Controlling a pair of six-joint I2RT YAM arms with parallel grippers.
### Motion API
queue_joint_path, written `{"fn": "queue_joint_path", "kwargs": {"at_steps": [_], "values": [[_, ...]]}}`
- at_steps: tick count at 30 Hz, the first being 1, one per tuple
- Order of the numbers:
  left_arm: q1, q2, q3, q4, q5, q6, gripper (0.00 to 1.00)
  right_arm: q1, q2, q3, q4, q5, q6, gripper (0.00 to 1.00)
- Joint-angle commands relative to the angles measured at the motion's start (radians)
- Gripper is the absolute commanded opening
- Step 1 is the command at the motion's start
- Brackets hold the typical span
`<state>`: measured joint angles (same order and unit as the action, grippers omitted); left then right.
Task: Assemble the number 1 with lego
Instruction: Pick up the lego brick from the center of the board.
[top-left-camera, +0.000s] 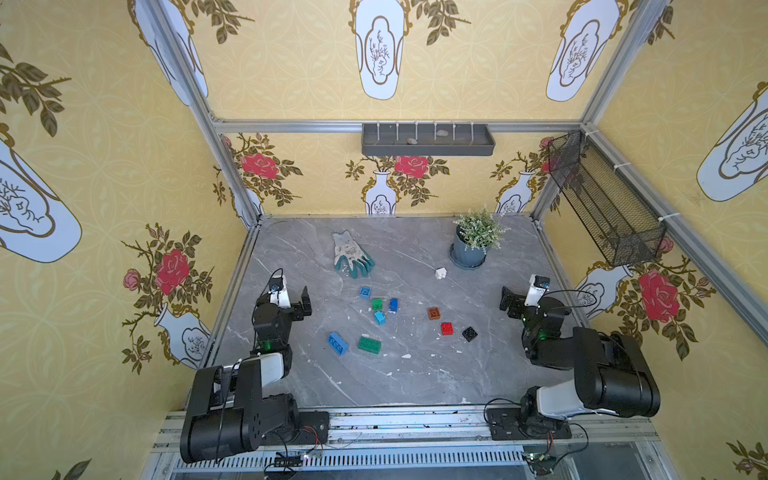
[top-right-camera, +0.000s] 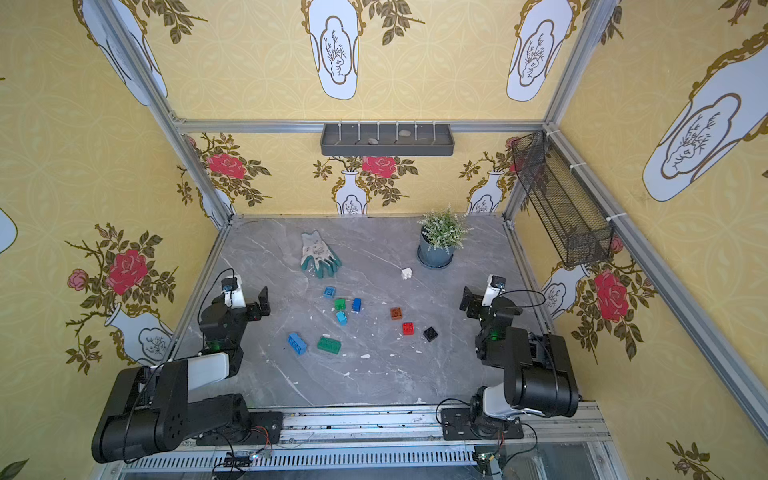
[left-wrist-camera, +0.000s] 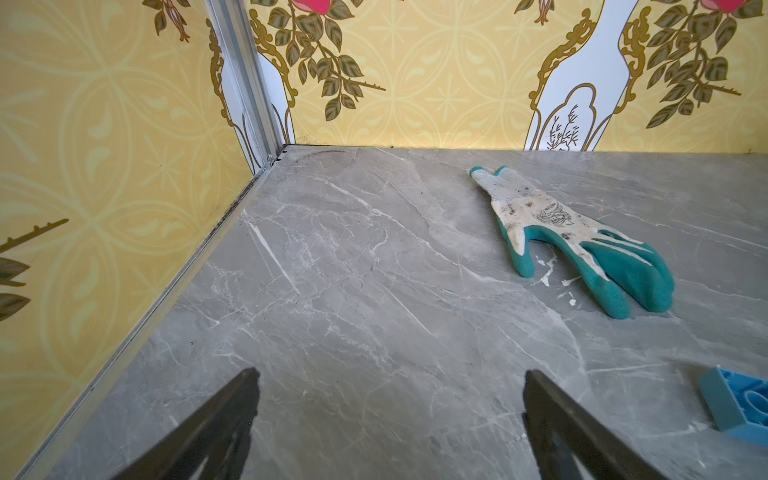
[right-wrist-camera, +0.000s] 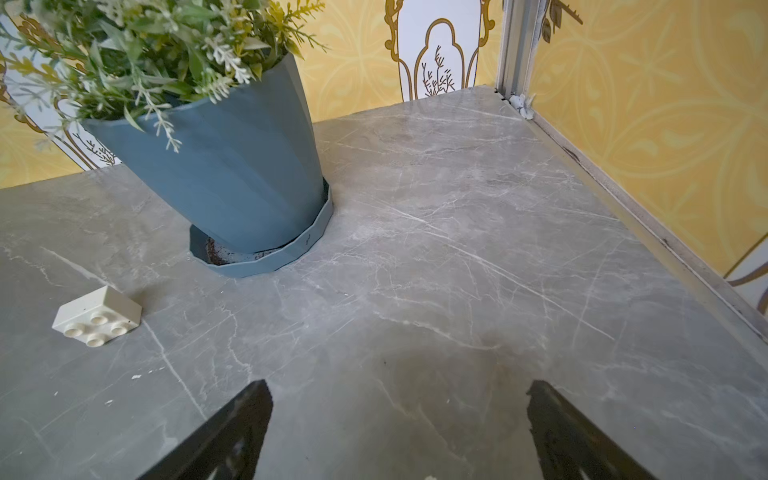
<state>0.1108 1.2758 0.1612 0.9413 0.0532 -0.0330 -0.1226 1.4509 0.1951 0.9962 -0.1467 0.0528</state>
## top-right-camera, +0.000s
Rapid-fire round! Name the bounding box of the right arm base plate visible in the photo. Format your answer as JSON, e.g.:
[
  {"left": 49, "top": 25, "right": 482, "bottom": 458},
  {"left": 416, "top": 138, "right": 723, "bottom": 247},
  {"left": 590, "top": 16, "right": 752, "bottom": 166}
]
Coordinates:
[{"left": 438, "top": 406, "right": 524, "bottom": 441}]

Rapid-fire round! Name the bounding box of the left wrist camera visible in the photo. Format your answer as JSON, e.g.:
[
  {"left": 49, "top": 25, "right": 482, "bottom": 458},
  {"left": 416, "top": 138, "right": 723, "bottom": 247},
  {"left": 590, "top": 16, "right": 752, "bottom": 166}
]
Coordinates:
[{"left": 221, "top": 274, "right": 246, "bottom": 308}]

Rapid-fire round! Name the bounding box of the potted plant grey pot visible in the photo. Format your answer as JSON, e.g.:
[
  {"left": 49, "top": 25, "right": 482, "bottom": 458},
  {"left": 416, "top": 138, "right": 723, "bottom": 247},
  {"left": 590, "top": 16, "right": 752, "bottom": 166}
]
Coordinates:
[{"left": 417, "top": 208, "right": 470, "bottom": 269}]

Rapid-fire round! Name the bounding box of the black wire mesh basket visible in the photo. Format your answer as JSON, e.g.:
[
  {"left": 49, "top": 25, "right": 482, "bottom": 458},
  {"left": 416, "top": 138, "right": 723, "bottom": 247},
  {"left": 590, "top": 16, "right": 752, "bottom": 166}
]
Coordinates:
[{"left": 512, "top": 131, "right": 615, "bottom": 267}]

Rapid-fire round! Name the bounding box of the green white work glove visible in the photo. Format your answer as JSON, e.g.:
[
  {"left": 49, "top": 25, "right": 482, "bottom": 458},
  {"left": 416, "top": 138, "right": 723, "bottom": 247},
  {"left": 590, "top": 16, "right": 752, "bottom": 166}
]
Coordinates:
[{"left": 300, "top": 230, "right": 342, "bottom": 278}]

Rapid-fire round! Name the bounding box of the aluminium front rail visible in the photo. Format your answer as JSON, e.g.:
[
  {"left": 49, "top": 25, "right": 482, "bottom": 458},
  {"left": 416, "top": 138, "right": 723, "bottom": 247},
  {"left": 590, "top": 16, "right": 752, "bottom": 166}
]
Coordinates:
[{"left": 90, "top": 400, "right": 628, "bottom": 479}]

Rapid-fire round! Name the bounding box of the grey wall shelf tray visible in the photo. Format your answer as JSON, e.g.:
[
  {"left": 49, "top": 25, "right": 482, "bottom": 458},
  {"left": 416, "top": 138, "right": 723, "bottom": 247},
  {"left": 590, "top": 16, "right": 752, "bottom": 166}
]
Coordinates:
[{"left": 320, "top": 121, "right": 455, "bottom": 157}]

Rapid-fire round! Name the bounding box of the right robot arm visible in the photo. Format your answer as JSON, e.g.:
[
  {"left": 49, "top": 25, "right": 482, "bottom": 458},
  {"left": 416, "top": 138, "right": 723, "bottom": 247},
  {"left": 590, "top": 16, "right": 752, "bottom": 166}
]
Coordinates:
[{"left": 459, "top": 288, "right": 580, "bottom": 434}]

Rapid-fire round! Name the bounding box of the green 2x4 brick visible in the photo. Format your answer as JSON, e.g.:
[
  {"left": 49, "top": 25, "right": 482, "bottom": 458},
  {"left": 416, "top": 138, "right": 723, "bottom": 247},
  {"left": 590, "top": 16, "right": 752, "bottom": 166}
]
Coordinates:
[{"left": 317, "top": 337, "right": 341, "bottom": 355}]

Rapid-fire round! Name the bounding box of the black 2x2 brick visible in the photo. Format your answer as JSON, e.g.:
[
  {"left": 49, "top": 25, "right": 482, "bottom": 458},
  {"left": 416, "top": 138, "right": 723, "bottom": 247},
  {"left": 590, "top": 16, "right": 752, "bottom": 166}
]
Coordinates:
[{"left": 423, "top": 327, "right": 438, "bottom": 342}]

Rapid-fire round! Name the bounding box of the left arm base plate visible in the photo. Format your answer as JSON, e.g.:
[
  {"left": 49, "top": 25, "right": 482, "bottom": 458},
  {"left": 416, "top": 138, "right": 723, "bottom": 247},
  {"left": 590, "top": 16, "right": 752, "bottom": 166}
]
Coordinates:
[{"left": 192, "top": 411, "right": 284, "bottom": 447}]

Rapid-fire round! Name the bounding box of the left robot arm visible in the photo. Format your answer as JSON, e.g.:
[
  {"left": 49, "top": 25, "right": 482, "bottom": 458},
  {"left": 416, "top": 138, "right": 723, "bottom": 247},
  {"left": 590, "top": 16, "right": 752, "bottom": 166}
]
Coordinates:
[{"left": 91, "top": 288, "right": 275, "bottom": 464}]

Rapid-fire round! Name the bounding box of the light blue 2x4 brick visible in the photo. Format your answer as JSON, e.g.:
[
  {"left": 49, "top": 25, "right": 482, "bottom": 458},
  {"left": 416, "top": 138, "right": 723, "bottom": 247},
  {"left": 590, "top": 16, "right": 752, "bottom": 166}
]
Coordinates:
[{"left": 288, "top": 332, "right": 308, "bottom": 356}]

